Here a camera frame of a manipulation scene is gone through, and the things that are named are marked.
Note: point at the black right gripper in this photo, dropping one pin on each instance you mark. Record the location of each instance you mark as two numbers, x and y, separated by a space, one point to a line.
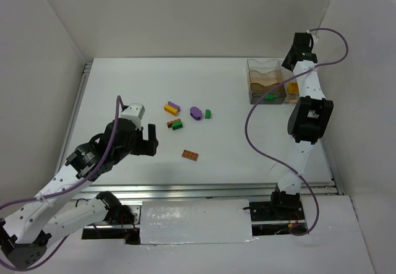
298 56

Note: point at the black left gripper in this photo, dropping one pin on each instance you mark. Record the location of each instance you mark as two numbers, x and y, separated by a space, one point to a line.
146 146

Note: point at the yellow butterfly lego brick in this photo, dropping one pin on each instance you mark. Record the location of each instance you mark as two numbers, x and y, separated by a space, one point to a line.
293 88

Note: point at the green rounded lego brick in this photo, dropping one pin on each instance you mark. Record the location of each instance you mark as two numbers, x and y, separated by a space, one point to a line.
270 96

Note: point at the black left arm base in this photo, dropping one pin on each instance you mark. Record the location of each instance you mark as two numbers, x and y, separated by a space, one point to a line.
125 228

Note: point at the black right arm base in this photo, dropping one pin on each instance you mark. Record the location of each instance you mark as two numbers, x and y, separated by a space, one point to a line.
264 211

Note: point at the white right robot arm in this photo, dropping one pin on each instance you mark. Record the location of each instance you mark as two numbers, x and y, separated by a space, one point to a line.
307 122

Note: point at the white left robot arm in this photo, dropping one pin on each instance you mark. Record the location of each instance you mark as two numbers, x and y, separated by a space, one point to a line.
29 232

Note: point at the brown flat lego plate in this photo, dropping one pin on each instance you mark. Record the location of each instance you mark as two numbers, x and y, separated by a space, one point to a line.
170 123

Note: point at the clear narrow sorting bin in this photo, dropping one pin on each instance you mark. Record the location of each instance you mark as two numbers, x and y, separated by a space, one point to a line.
287 75

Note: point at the clear stepped sorting container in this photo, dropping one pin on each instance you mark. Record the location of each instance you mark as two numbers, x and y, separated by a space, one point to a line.
262 75

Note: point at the green curved lego brick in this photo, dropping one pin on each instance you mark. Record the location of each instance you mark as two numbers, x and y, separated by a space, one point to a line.
177 124

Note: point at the yellow rectangular lego brick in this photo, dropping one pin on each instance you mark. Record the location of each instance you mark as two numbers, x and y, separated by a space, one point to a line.
171 110

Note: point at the purple flat lego plate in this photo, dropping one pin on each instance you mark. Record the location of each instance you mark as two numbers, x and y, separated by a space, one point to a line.
173 105

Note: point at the orange-brown lego plate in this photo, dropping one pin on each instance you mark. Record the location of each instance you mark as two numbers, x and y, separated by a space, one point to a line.
190 155

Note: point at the purple rounded lego brick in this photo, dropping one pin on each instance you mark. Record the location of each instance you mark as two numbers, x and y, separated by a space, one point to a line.
195 113

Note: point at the small green lego brick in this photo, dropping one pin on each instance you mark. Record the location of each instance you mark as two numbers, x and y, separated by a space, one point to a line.
208 114

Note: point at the white foil cover panel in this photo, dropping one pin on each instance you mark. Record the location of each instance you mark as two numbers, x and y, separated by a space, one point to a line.
195 222

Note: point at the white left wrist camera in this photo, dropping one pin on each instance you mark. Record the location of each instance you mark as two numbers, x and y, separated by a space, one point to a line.
134 112

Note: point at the aluminium table edge rail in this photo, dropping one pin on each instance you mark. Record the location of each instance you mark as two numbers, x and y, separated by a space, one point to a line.
180 192

